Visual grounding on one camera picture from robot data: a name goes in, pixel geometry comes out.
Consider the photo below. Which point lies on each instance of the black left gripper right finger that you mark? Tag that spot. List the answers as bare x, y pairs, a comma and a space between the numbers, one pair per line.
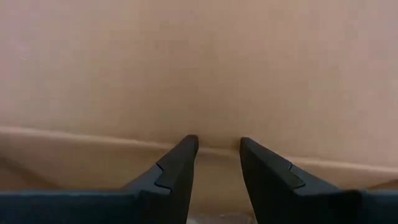
311, 208

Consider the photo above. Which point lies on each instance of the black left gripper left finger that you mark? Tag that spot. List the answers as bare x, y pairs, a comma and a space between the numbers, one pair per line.
109, 208

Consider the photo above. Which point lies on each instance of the brown cardboard box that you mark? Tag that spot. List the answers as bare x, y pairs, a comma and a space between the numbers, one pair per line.
199, 77

